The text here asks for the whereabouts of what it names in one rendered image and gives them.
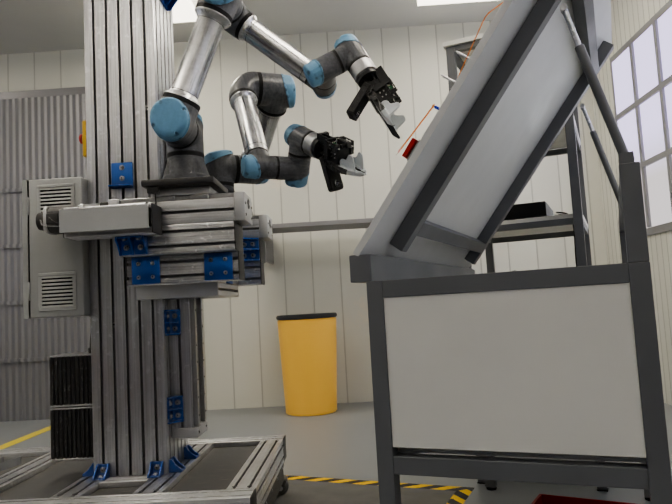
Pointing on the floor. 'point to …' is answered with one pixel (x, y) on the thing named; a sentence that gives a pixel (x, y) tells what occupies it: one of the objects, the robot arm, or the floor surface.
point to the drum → (309, 363)
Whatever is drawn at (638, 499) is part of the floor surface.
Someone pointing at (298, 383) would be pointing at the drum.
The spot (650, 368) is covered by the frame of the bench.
